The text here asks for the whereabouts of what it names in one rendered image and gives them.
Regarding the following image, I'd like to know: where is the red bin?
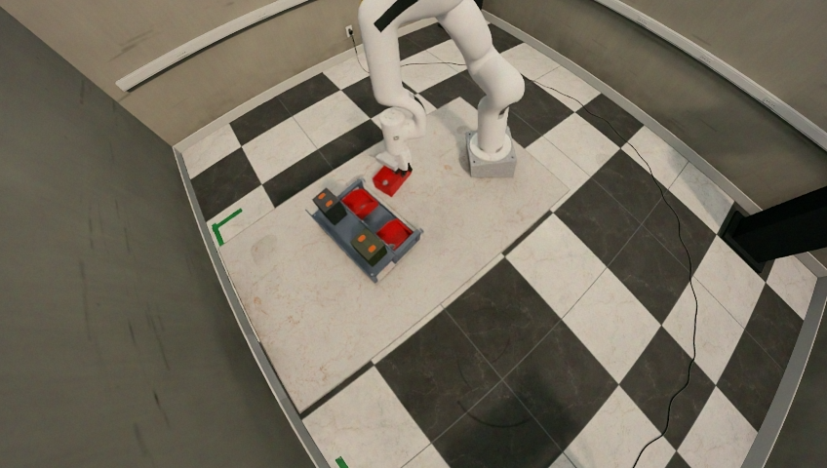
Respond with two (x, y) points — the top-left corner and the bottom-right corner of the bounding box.
(375, 218), (413, 251)
(373, 166), (411, 197)
(341, 188), (377, 220)

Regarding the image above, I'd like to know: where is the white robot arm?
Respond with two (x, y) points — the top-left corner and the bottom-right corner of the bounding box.
(358, 0), (525, 172)

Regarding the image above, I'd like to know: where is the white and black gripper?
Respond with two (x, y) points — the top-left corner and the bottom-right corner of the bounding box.
(395, 149), (413, 177)

